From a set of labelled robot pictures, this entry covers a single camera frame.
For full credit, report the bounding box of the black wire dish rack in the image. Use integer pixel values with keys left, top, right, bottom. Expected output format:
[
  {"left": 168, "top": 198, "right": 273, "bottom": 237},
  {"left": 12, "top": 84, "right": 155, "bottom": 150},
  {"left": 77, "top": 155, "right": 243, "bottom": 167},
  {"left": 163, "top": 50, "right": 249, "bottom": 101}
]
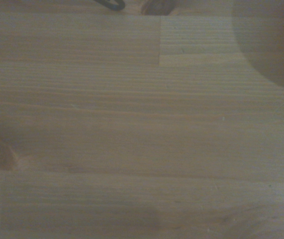
[{"left": 95, "top": 0, "right": 126, "bottom": 12}]

